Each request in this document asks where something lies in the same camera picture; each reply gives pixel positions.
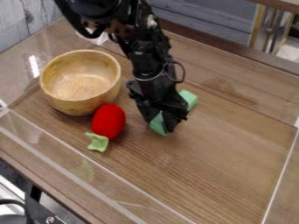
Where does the red felt strawberry toy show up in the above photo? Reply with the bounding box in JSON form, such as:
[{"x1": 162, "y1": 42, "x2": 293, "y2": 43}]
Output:
[{"x1": 86, "y1": 104, "x2": 127, "y2": 152}]

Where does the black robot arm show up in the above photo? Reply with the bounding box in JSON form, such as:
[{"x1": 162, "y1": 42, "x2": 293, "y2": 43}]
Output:
[{"x1": 54, "y1": 0, "x2": 190, "y2": 135}]

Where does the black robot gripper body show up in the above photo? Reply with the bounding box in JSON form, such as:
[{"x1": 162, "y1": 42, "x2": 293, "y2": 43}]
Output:
[{"x1": 126, "y1": 40, "x2": 187, "y2": 112}]

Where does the gold metal frame background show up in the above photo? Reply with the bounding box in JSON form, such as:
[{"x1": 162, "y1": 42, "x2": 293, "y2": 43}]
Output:
[{"x1": 249, "y1": 4, "x2": 295, "y2": 55}]

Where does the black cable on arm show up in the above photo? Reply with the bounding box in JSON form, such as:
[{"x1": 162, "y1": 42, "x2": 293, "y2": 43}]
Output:
[{"x1": 54, "y1": 0, "x2": 115, "y2": 39}]

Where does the black table leg bracket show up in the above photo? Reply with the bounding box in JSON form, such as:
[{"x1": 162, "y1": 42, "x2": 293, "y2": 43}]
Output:
[{"x1": 0, "y1": 180, "x2": 70, "y2": 224}]

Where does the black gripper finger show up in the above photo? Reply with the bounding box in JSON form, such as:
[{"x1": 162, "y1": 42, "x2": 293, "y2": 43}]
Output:
[
  {"x1": 163, "y1": 109, "x2": 190, "y2": 133},
  {"x1": 135, "y1": 100, "x2": 161, "y2": 123}
]

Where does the brown wooden bowl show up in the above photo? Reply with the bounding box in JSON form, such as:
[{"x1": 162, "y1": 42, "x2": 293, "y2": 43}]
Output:
[{"x1": 40, "y1": 50, "x2": 122, "y2": 116}]

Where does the green rectangular stick block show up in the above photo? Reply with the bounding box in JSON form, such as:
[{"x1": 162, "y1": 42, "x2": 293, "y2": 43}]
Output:
[{"x1": 150, "y1": 90, "x2": 199, "y2": 136}]

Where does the clear acrylic front barrier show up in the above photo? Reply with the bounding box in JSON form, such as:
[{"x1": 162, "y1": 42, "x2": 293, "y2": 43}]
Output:
[{"x1": 0, "y1": 105, "x2": 195, "y2": 224}]

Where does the clear acrylic corner stand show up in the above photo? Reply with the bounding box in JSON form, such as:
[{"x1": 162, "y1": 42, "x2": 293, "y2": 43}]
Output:
[{"x1": 76, "y1": 27, "x2": 109, "y2": 46}]

